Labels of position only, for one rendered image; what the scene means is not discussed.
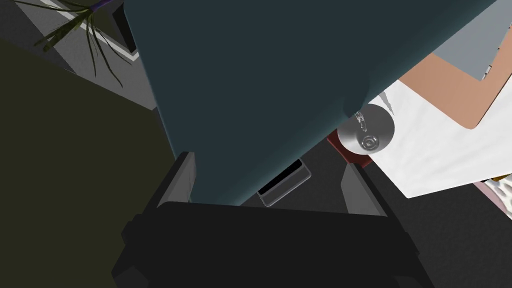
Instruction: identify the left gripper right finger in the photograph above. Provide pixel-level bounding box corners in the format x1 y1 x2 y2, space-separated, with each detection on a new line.
339 161 398 218

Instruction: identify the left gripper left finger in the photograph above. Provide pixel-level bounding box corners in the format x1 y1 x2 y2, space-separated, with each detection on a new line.
142 151 198 210

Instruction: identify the dark red block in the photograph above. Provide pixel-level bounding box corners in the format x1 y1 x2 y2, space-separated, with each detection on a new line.
326 131 374 169

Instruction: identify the silver round disc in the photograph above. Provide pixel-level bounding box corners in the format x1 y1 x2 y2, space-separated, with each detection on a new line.
337 103 397 155

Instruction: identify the white table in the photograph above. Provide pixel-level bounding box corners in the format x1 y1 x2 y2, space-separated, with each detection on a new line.
365 73 512 200

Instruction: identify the dark teal slab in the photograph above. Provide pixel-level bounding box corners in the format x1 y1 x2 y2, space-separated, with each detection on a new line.
123 0 498 207

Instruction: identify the tan flat board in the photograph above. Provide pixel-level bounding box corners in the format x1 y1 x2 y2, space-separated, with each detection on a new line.
398 27 512 131

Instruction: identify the green spiky plant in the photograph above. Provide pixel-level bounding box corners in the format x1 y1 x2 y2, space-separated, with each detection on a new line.
7 0 134 89

